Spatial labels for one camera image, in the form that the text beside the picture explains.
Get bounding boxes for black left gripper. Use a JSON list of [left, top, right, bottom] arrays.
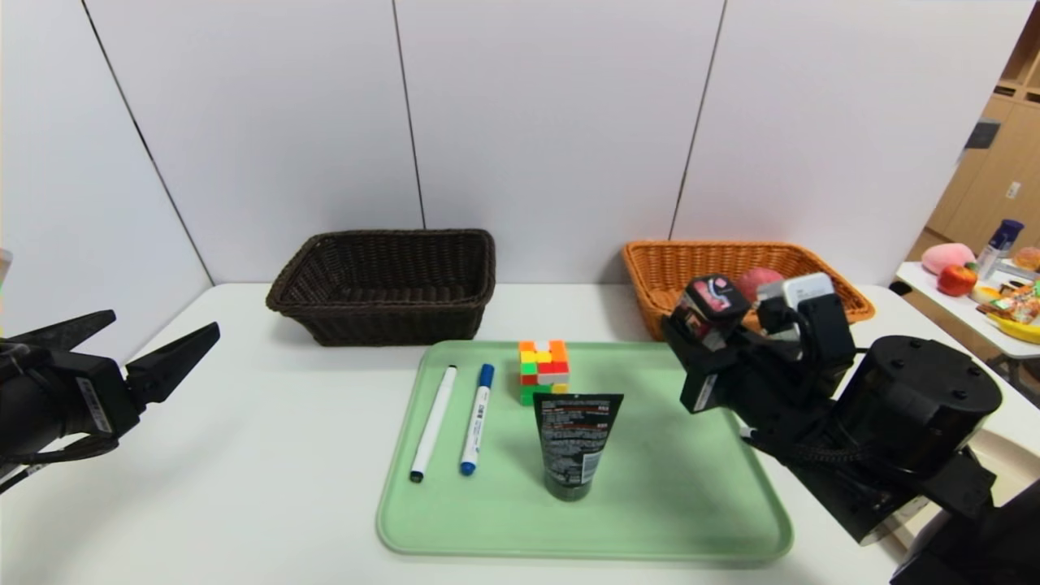
[[0, 309, 220, 462]]

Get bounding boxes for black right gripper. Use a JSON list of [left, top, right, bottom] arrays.
[[661, 303, 812, 437]]

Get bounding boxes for multicolour puzzle cube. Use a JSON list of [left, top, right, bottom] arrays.
[[518, 340, 571, 406]]

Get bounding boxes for black cosmetic tube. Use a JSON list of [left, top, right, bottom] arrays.
[[533, 392, 625, 502]]

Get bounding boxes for white marker blue cap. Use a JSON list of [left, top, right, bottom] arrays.
[[460, 363, 496, 476]]

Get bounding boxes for orange wicker basket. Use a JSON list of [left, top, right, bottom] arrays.
[[622, 240, 876, 342]]

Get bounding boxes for dark brown wicker basket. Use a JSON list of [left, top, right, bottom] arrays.
[[266, 228, 496, 348]]

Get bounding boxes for light green plastic tray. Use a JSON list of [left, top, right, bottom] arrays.
[[376, 340, 793, 561]]

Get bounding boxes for white side table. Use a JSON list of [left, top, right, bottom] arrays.
[[894, 262, 1040, 360]]

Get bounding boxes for white marker black cap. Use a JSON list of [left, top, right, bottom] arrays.
[[409, 366, 458, 483]]

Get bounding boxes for pink plush peach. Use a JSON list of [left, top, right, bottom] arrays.
[[922, 242, 976, 277]]

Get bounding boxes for red apple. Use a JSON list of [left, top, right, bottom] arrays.
[[937, 264, 978, 297]]

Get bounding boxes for white bottle blue cap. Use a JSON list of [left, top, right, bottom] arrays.
[[975, 219, 1025, 281]]

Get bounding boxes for colourful snack packets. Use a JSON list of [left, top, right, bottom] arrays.
[[977, 282, 1040, 324]]

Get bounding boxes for yellow banana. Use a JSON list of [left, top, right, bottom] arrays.
[[985, 313, 1040, 346]]

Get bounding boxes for light wooden cabinet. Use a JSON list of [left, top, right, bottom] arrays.
[[925, 4, 1040, 254]]

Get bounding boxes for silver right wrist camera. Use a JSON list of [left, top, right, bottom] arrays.
[[756, 272, 838, 316]]

